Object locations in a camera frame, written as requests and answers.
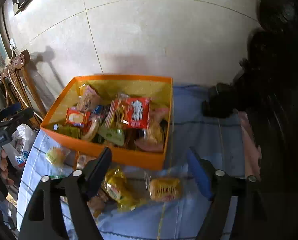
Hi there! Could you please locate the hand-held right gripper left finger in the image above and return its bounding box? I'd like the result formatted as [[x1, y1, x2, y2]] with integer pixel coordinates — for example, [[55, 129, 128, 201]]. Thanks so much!
[[19, 147, 112, 240]]

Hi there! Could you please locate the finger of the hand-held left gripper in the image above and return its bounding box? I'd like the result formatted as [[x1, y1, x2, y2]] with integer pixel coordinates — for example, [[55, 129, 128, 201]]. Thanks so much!
[[0, 108, 35, 130], [0, 102, 22, 122]]

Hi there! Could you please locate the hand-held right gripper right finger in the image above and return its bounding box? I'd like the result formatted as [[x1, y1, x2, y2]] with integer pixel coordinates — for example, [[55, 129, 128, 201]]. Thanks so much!
[[186, 147, 264, 240]]

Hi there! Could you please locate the green snack packet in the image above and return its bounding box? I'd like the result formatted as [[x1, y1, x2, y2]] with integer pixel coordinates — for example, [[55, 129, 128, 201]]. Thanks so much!
[[97, 126, 126, 146]]

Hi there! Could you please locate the yellow cake packet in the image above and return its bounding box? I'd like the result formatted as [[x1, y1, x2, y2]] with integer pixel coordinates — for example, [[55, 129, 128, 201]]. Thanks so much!
[[148, 177, 183, 202]]

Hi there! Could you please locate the orange cardboard box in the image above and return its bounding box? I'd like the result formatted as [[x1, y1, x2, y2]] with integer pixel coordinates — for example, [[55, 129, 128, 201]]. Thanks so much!
[[40, 74, 173, 171]]

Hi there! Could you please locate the round bread packet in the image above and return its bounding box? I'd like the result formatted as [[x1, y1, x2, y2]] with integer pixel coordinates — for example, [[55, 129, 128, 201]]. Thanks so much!
[[81, 119, 100, 141]]

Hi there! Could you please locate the orange biscuit packet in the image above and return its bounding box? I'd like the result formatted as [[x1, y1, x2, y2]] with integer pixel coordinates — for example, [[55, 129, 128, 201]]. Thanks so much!
[[65, 107, 91, 128]]

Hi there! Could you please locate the pink cracker bag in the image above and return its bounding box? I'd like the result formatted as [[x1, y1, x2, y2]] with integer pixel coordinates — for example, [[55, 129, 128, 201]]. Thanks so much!
[[135, 107, 170, 153]]

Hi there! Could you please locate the red snack packet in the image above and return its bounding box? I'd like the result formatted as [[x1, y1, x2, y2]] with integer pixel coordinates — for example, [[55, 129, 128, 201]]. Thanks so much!
[[113, 97, 151, 130]]

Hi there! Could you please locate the pink and white snack packet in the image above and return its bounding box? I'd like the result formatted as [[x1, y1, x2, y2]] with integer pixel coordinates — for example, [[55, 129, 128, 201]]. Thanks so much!
[[78, 84, 101, 112]]

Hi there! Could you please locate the small clear snack packet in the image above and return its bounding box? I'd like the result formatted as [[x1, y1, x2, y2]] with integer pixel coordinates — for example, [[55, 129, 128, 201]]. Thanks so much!
[[76, 153, 97, 171]]

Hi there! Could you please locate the yellow snack packet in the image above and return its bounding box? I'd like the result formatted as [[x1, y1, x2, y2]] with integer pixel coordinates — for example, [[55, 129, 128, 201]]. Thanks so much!
[[101, 168, 140, 212]]

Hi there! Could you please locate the white plastic bag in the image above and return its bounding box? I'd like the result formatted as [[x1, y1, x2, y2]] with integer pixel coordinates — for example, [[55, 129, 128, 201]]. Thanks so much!
[[11, 123, 39, 171]]

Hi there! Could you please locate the carved wooden chair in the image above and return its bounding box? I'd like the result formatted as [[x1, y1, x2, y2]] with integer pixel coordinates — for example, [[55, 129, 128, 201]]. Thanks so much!
[[0, 49, 47, 121]]

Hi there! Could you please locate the clear bread packet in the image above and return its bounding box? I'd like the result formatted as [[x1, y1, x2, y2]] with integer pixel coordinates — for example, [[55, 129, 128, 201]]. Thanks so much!
[[45, 146, 71, 167]]

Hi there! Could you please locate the dark carved wooden furniture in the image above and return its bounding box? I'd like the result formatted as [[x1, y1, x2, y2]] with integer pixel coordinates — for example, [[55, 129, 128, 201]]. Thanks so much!
[[201, 0, 298, 240]]

